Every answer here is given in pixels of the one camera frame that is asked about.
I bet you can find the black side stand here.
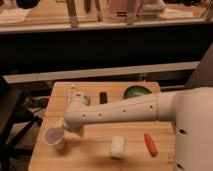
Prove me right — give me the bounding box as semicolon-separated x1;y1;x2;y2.
0;75;42;171

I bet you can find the white tube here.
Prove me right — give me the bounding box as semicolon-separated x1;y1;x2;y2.
67;85;76;105

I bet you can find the black rectangular block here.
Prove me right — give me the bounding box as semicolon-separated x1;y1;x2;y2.
99;92;108;104

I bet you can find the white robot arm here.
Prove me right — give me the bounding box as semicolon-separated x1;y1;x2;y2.
62;87;213;171

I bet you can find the orange carrot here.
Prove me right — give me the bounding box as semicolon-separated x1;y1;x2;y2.
144;133;158;157

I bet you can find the white sponge block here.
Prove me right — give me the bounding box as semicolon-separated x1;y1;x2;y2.
109;136;125;159

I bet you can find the wooden board table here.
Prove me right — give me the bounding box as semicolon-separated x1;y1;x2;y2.
28;82;175;171

